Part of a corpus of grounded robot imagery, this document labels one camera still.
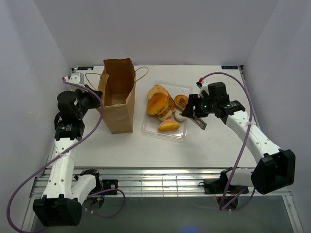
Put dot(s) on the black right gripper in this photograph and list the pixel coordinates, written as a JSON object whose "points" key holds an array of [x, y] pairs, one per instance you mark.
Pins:
{"points": [[188, 111]]}

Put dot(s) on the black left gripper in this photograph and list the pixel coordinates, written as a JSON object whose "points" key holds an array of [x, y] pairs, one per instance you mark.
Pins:
{"points": [[95, 101]]}

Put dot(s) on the metal serving tongs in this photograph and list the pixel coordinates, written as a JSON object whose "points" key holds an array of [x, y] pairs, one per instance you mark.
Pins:
{"points": [[196, 120]]}

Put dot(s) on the white frosted donut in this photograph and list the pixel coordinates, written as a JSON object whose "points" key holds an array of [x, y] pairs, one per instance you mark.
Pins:
{"points": [[178, 116]]}

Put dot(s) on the brown glazed donut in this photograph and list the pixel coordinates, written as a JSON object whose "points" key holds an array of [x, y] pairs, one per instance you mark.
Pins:
{"points": [[181, 100]]}

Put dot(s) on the brown paper bag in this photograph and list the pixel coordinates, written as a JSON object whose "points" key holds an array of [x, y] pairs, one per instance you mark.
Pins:
{"points": [[118, 85]]}

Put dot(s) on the small tan bread roll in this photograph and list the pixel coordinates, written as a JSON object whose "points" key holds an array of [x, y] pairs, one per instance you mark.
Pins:
{"points": [[165, 114]]}

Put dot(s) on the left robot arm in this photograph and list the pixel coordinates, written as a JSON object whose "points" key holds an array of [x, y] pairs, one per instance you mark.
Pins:
{"points": [[65, 193]]}

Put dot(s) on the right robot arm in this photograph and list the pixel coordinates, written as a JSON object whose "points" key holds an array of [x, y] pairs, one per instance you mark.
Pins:
{"points": [[275, 167]]}

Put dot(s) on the orange bread wedge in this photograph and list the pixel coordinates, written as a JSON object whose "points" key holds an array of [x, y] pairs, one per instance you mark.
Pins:
{"points": [[171, 103]]}

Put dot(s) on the curved croissant bread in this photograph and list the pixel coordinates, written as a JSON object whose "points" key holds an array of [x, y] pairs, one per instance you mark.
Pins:
{"points": [[157, 89]]}

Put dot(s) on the sugared half bun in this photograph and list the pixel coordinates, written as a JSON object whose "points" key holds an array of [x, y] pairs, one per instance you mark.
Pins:
{"points": [[168, 125]]}

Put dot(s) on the clear plastic tray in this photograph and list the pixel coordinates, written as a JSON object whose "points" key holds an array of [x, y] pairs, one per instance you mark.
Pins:
{"points": [[151, 122]]}

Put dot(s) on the blue label sticker left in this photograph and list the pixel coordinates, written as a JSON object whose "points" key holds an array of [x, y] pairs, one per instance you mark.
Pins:
{"points": [[85, 68]]}

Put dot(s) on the blue label sticker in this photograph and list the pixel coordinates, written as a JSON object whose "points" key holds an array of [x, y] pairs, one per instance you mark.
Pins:
{"points": [[85, 68], [229, 67]]}

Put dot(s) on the blue label sticker right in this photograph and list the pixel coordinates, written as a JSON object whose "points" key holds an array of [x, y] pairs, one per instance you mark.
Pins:
{"points": [[229, 67]]}

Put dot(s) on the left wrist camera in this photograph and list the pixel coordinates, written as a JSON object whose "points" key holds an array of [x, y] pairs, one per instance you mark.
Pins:
{"points": [[74, 81]]}

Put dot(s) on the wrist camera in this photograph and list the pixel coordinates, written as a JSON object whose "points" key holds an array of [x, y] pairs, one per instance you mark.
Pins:
{"points": [[203, 86], [74, 81]]}

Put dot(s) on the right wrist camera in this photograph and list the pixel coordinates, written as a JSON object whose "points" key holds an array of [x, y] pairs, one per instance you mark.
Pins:
{"points": [[203, 86]]}

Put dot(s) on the large orange ring bread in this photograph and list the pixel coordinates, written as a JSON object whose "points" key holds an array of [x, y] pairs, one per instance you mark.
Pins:
{"points": [[156, 104]]}

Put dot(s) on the aluminium frame rail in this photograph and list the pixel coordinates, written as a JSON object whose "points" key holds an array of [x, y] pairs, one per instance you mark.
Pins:
{"points": [[159, 182]]}

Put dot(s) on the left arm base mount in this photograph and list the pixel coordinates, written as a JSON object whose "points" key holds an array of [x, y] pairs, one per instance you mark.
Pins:
{"points": [[95, 203]]}

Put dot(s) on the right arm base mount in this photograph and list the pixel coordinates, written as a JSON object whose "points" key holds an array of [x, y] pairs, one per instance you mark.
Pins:
{"points": [[214, 186]]}

